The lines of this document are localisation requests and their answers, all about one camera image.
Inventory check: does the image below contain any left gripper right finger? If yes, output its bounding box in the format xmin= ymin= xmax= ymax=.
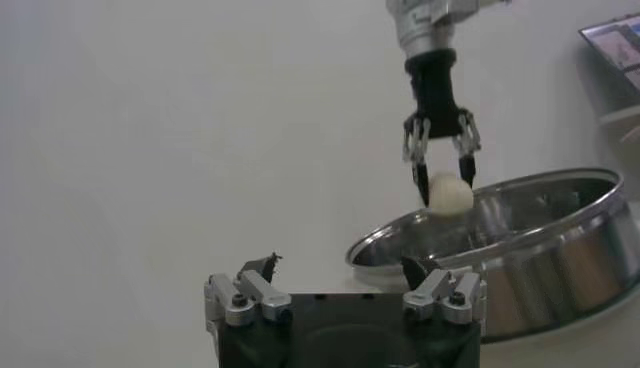
xmin=399 ymin=255 xmax=487 ymax=326

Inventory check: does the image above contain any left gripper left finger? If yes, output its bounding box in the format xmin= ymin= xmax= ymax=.
xmin=203 ymin=252 xmax=294 ymax=329

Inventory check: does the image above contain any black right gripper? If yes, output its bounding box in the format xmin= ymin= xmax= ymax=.
xmin=402 ymin=48 xmax=482 ymax=207

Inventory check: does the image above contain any white steamed baozi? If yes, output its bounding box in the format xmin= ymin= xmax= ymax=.
xmin=427 ymin=172 xmax=475 ymax=217

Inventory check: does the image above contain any stainless steel steamer basket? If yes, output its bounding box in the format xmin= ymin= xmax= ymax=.
xmin=345 ymin=167 xmax=640 ymax=344

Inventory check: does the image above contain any dark grey open laptop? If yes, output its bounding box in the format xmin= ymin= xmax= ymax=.
xmin=578 ymin=12 xmax=640 ymax=94

